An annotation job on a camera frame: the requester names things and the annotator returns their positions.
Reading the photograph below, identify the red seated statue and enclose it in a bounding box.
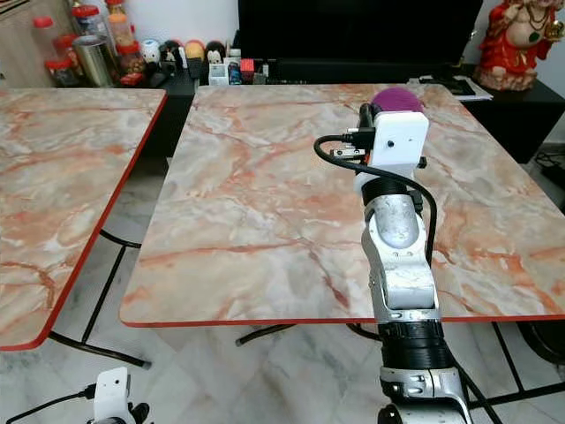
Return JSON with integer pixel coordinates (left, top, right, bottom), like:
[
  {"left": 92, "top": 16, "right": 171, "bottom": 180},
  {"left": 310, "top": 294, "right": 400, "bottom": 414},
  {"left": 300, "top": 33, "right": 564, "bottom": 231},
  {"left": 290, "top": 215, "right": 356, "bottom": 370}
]
[{"left": 474, "top": 0, "right": 565, "bottom": 93}]

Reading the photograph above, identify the small black figurine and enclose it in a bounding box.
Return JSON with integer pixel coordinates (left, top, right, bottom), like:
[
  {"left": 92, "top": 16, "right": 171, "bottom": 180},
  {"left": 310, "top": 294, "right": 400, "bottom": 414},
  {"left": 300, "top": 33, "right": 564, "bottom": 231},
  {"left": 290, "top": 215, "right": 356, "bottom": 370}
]
[{"left": 162, "top": 40, "right": 185, "bottom": 68}]

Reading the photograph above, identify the black remote control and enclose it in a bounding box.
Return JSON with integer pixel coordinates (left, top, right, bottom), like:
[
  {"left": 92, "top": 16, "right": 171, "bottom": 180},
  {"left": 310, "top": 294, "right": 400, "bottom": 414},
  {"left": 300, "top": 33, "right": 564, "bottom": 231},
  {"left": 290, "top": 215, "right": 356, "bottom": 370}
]
[{"left": 449, "top": 78, "right": 483, "bottom": 97}]

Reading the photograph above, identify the orange-filled jar with red lid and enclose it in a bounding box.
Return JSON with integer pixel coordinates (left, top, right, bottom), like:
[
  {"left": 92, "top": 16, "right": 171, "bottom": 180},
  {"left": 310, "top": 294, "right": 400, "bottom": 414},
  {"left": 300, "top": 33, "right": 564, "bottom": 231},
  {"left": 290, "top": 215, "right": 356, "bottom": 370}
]
[{"left": 103, "top": 0, "right": 130, "bottom": 45}]

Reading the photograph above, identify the small yellow-headed figurine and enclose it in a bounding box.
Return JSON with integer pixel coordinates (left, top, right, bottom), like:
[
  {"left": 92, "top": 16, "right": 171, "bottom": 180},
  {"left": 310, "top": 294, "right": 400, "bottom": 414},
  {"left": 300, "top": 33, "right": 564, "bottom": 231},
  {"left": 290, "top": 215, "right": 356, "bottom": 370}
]
[{"left": 185, "top": 40, "right": 205, "bottom": 81}]

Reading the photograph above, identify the small white box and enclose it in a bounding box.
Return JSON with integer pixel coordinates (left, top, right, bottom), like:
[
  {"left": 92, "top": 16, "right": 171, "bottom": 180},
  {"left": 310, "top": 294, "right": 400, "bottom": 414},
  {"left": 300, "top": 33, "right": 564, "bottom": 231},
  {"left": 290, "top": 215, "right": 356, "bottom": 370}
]
[{"left": 209, "top": 64, "right": 230, "bottom": 87}]

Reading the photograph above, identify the black television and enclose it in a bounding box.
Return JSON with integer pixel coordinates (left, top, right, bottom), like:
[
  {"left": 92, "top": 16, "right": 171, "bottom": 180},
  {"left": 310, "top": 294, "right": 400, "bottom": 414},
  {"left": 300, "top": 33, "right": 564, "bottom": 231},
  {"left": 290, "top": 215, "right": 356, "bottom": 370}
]
[{"left": 237, "top": 0, "right": 486, "bottom": 64}]

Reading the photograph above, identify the black cable bundle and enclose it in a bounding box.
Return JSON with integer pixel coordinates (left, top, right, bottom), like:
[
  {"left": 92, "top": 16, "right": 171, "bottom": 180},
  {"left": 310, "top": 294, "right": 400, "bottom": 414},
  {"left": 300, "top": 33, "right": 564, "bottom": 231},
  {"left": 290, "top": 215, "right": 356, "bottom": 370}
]
[{"left": 530, "top": 146, "right": 565, "bottom": 192}]

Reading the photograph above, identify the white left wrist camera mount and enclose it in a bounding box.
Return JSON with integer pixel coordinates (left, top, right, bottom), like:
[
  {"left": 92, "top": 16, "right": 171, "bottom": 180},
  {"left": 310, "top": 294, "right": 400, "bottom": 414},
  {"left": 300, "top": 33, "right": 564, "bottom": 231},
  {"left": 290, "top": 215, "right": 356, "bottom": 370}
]
[{"left": 93, "top": 367, "right": 134, "bottom": 424}]

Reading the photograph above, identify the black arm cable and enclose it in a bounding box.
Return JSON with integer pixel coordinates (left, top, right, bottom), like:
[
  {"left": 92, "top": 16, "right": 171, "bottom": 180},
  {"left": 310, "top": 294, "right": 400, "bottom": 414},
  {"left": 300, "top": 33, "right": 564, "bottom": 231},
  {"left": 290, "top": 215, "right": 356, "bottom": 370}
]
[
  {"left": 313, "top": 134, "right": 439, "bottom": 266},
  {"left": 28, "top": 384, "right": 99, "bottom": 424}
]

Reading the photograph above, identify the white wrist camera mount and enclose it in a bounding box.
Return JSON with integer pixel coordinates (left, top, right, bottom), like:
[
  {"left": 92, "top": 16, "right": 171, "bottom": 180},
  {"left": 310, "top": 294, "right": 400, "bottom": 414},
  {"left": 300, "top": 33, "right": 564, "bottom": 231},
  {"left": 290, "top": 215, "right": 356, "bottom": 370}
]
[
  {"left": 353, "top": 110, "right": 430, "bottom": 195},
  {"left": 93, "top": 367, "right": 134, "bottom": 424}
]

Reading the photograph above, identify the clear jar with red lid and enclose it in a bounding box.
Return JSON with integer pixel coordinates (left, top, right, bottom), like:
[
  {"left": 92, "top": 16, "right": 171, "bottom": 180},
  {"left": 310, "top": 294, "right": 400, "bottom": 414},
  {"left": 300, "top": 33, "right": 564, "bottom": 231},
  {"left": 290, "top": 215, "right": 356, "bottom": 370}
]
[
  {"left": 33, "top": 16, "right": 57, "bottom": 59},
  {"left": 72, "top": 4, "right": 103, "bottom": 39},
  {"left": 117, "top": 42, "right": 146, "bottom": 77}
]

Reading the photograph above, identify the purple bowl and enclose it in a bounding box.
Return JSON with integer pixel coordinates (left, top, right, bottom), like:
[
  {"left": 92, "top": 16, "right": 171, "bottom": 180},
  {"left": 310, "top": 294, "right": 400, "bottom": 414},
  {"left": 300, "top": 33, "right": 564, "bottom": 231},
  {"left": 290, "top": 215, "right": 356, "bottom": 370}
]
[{"left": 371, "top": 87, "right": 426, "bottom": 115}]

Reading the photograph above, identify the dark-filled jar with red lid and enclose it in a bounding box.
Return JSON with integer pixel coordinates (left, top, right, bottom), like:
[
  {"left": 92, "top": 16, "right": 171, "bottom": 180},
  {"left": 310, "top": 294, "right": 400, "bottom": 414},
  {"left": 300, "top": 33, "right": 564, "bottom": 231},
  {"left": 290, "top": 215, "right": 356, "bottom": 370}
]
[{"left": 44, "top": 57, "right": 76, "bottom": 88}]

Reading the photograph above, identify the white paper sheet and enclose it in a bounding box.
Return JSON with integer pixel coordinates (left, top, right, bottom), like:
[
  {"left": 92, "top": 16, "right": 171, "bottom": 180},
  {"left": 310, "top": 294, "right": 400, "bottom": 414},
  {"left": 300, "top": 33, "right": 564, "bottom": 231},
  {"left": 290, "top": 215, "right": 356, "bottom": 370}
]
[{"left": 418, "top": 75, "right": 496, "bottom": 103}]

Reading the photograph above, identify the shiny steel canister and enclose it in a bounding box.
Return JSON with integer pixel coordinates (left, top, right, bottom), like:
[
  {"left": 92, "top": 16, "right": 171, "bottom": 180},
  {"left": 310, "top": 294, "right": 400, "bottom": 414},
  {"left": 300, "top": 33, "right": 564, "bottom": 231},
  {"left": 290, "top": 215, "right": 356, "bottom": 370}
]
[{"left": 72, "top": 35, "right": 117, "bottom": 88}]

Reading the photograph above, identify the small black-haired figurine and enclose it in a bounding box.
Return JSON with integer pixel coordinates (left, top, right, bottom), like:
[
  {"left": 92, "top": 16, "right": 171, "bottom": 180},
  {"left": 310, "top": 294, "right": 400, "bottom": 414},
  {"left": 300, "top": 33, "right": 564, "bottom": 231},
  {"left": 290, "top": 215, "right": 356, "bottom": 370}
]
[{"left": 206, "top": 40, "right": 229, "bottom": 65}]

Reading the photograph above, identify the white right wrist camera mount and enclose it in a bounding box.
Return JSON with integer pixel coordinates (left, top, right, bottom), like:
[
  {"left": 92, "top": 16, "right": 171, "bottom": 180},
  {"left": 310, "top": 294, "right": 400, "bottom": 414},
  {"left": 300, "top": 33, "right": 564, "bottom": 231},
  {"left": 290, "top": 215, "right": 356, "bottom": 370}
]
[{"left": 353, "top": 110, "right": 430, "bottom": 195}]

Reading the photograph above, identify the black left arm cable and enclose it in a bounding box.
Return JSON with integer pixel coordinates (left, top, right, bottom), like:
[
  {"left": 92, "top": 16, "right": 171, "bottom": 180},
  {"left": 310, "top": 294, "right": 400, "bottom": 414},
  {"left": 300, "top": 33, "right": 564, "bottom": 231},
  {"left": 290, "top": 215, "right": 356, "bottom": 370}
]
[{"left": 28, "top": 384, "right": 99, "bottom": 424}]

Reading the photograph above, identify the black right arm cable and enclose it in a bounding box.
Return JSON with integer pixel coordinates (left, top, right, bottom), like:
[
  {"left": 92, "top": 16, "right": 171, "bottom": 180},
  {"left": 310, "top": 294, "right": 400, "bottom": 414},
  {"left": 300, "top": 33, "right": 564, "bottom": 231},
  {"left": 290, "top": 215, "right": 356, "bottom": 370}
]
[{"left": 313, "top": 134, "right": 439, "bottom": 266}]

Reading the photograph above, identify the small white figurine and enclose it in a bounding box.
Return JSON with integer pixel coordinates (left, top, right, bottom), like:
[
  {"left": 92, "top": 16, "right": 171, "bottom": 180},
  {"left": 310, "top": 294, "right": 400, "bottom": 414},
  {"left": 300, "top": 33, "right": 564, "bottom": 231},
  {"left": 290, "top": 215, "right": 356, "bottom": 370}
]
[{"left": 141, "top": 40, "right": 162, "bottom": 68}]

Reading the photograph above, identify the dark metal table frame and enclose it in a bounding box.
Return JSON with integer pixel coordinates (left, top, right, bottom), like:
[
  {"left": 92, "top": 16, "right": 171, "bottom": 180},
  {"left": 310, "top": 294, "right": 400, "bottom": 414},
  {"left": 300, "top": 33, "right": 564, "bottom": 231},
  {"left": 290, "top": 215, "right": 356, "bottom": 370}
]
[{"left": 48, "top": 230, "right": 152, "bottom": 368}]

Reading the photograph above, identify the black round object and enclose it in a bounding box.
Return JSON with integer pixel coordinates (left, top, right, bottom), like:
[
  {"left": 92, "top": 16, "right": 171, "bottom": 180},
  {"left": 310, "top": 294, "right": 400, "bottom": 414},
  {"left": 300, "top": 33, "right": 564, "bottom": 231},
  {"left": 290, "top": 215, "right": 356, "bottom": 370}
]
[{"left": 516, "top": 320, "right": 565, "bottom": 366}]

